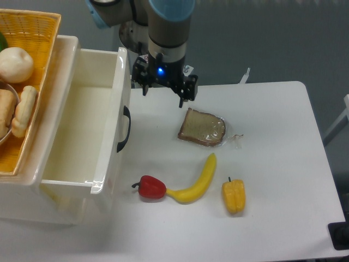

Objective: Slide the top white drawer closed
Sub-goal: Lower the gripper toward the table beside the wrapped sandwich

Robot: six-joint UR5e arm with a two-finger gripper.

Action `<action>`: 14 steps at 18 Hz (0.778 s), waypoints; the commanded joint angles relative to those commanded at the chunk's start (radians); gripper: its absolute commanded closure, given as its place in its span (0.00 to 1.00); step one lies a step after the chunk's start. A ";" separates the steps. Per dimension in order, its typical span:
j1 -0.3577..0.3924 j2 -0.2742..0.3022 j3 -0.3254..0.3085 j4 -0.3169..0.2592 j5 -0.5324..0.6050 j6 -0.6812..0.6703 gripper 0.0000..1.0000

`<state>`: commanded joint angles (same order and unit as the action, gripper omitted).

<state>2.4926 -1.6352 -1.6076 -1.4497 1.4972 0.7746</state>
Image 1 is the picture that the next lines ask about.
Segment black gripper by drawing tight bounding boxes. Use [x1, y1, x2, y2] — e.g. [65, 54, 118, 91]
[131, 54, 198, 108]

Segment white top drawer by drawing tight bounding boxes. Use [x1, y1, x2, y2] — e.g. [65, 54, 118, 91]
[41, 48, 131, 198]

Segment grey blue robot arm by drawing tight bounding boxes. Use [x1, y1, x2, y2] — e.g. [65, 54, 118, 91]
[86, 1, 198, 106]

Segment white drawer cabinet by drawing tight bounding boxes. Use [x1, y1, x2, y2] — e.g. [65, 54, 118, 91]
[1, 35, 131, 224]

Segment bread slice in plastic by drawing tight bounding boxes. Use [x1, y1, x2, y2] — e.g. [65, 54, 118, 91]
[177, 108, 244, 147]

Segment red bell pepper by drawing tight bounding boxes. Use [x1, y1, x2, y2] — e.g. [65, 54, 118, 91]
[131, 175, 166, 199]

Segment yellow banana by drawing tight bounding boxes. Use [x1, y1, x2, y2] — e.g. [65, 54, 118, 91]
[166, 153, 217, 204]

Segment yellow bell pepper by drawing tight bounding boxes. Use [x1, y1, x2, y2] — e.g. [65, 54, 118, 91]
[221, 177, 246, 215]

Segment beige braided bread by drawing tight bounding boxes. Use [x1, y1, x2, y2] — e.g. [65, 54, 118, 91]
[11, 86, 37, 138]

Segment yellow woven basket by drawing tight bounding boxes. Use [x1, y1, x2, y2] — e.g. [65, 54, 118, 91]
[1, 9, 61, 177]

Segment white round bun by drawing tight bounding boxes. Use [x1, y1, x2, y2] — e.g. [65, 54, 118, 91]
[1, 47, 34, 84]

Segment tan bread loaf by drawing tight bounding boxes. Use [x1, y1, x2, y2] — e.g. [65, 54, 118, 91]
[0, 89, 17, 139]

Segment green vegetable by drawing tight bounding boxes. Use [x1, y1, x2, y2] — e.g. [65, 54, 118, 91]
[0, 32, 8, 51]

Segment white furniture leg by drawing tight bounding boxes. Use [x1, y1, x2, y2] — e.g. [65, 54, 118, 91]
[322, 94, 348, 147]

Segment black device at edge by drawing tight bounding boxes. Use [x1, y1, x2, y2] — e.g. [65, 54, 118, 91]
[328, 222, 348, 251]

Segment black drawer handle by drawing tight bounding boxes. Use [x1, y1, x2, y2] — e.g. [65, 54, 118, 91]
[116, 105, 131, 153]

